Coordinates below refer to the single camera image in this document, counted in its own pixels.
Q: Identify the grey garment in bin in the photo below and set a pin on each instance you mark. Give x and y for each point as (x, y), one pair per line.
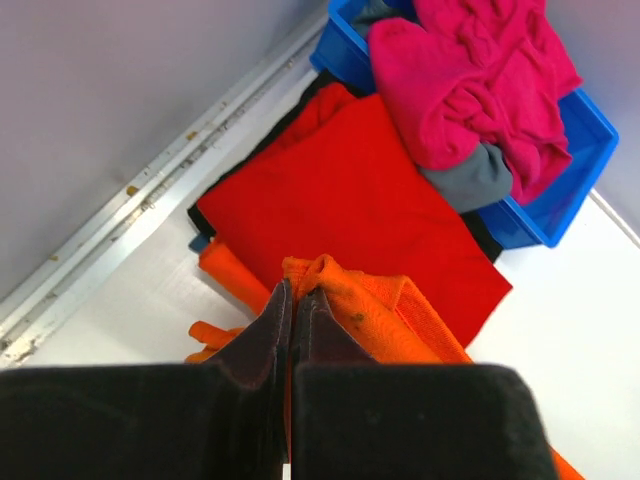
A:
(479, 181)

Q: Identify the folded red t-shirt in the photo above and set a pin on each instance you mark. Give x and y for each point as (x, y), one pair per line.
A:
(338, 181)

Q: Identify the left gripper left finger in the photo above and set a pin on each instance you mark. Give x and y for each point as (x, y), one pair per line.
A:
(221, 419)

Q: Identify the blue plastic bin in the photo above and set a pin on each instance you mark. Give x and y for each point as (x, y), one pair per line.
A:
(592, 140)

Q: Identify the pink t-shirt in bin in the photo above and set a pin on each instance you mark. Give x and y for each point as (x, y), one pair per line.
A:
(467, 73)

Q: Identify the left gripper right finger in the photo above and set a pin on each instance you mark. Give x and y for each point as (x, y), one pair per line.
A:
(354, 418)

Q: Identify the aluminium extrusion frame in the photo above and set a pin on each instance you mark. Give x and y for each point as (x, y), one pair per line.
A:
(47, 299)

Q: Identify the orange t-shirt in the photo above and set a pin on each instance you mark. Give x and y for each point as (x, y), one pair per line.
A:
(387, 316)
(223, 266)

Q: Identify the folded orange t-shirt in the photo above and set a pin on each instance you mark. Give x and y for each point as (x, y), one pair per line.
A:
(223, 266)

